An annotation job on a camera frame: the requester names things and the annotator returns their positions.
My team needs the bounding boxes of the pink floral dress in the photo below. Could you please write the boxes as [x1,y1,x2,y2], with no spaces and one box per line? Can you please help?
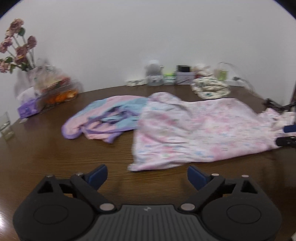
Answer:
[128,92,294,172]

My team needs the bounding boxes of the black phone tripod stand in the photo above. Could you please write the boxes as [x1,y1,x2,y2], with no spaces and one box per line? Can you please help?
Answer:
[263,98,295,113]

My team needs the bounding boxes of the pink blue purple garment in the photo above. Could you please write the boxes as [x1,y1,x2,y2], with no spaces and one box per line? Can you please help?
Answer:
[61,95,147,144]

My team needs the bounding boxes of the white extension socket strip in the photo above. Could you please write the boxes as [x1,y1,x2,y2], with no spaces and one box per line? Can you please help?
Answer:
[225,79,245,87]

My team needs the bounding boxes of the folded cream floral garment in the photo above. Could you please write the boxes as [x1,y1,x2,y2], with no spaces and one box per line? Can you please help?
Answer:
[191,76,231,100]

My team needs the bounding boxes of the clear drinking glass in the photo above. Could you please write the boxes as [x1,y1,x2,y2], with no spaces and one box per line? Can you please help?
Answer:
[0,111,14,140]

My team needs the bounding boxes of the purple tissue pack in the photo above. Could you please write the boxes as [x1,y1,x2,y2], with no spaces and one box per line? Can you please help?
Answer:
[16,87,45,119]

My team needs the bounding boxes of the clear bag of snacks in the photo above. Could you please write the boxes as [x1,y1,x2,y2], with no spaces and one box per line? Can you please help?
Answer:
[14,59,83,105]

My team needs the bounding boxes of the red and white package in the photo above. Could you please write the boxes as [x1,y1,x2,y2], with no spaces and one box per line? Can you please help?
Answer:
[192,64,213,78]

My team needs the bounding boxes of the lavender tin box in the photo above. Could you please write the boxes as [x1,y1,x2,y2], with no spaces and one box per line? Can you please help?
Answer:
[175,72,196,85]

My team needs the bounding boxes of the white power strip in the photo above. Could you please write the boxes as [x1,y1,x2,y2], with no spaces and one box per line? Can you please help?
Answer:
[125,78,147,87]

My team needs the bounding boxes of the green and white small box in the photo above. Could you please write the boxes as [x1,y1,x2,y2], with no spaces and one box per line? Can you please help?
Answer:
[164,73,176,85]

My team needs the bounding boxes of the small black box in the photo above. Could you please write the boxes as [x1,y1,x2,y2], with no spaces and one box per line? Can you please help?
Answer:
[177,65,191,73]

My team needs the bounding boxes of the white round robot toy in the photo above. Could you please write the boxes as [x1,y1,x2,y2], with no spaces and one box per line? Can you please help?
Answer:
[145,60,164,86]

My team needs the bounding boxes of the pink artificial flower bouquet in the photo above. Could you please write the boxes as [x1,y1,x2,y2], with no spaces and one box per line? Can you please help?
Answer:
[1,18,38,73]

